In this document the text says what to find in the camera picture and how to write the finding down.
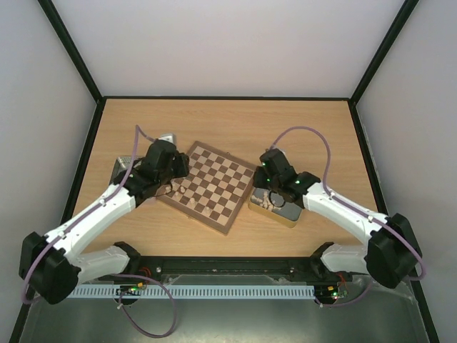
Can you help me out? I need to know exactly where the wooden chess board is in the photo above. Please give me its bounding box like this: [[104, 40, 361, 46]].
[[159, 141, 256, 235]]

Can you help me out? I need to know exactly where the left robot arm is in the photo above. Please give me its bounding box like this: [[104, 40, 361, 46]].
[[19, 134, 189, 304]]

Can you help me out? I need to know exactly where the light blue cable duct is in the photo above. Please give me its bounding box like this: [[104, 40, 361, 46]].
[[69, 284, 315, 300]]

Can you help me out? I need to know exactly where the black aluminium frame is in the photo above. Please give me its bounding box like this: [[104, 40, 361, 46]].
[[9, 0, 441, 343]]

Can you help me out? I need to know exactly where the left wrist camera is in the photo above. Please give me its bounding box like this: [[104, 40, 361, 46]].
[[159, 133, 177, 145]]

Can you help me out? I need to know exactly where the gold tin tray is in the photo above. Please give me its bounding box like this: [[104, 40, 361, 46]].
[[248, 188, 302, 228]]

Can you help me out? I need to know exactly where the purple cable loop front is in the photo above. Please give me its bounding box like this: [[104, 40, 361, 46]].
[[117, 270, 178, 337]]

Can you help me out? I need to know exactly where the pink tin tray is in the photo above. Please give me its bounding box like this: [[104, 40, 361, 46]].
[[109, 156, 143, 187]]

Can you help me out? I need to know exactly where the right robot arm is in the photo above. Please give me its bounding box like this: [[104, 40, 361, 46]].
[[253, 149, 421, 289]]

